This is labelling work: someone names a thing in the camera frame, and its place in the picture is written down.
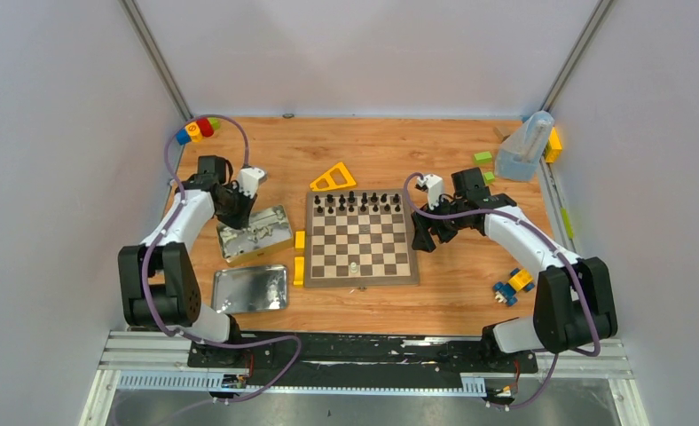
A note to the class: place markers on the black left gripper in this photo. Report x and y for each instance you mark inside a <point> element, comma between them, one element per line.
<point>236,208</point>

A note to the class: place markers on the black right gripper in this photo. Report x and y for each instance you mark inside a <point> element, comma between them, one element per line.
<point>422,240</point>

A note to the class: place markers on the gold tin with white pieces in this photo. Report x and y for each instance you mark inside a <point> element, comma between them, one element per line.
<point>269,231</point>

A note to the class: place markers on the small yellow rectangular block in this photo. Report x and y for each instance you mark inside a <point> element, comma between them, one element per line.
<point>300,241</point>

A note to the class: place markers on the wooden chess board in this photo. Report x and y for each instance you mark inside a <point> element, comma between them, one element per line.
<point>380,244</point>

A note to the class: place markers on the yellow arch block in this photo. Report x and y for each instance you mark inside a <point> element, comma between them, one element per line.
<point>299,271</point>

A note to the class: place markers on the yellow triangle frame block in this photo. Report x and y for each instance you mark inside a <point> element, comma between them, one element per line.
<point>338,177</point>

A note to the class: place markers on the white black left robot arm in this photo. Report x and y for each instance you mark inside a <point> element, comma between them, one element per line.
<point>158,284</point>

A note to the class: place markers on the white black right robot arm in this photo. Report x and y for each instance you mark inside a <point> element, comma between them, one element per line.
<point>574,306</point>

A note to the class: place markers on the black chess pieces row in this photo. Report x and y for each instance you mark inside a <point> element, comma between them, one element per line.
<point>354,202</point>

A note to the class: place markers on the small green block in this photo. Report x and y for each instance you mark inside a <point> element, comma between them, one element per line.
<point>488,177</point>

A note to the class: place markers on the red cylinder block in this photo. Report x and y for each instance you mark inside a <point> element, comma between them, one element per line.
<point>206,127</point>

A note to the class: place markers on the silver tin lid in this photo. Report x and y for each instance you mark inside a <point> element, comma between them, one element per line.
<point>260,288</point>

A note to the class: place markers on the green block at corner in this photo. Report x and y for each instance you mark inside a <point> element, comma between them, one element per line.
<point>215,123</point>

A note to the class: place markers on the blue cube block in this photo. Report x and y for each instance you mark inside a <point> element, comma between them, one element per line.
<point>183,137</point>

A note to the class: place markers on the yellow cylinder block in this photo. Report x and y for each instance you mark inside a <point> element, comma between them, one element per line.
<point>194,132</point>

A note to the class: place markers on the green rectangular block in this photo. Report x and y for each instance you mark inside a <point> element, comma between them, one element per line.
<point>482,158</point>

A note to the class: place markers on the yellow blue toy car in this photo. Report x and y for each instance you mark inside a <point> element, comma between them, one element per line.
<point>519,280</point>

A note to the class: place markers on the clear blue plastic container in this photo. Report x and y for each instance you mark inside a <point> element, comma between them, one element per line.
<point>518,155</point>

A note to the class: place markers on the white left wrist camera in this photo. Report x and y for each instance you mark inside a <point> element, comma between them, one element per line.
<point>249,180</point>

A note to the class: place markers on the yellow block at right wall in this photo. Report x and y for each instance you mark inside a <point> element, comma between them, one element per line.
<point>553,149</point>

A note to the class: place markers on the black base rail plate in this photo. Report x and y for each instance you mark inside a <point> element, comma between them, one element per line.
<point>360,361</point>

